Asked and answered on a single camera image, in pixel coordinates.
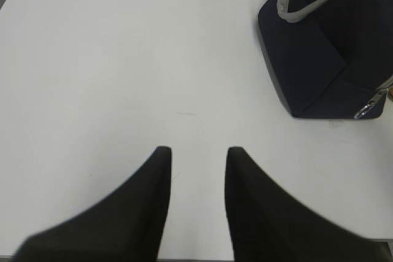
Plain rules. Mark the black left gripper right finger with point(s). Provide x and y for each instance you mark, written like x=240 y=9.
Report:
x=268 y=224

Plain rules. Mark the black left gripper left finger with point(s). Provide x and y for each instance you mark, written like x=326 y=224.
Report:
x=127 y=225

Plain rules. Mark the navy blue lunch bag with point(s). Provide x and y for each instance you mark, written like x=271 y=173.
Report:
x=332 y=59

